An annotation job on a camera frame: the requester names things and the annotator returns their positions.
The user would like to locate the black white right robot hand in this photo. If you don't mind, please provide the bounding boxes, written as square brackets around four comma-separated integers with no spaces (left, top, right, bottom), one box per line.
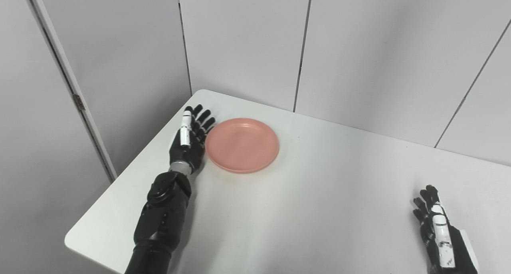
[412,185,479,274]

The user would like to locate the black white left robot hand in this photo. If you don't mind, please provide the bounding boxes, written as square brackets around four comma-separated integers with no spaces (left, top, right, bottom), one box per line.
[169,105,216,175]

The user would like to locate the pink plate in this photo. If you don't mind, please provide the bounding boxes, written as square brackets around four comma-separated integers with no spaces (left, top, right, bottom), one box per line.
[205,118,279,174]

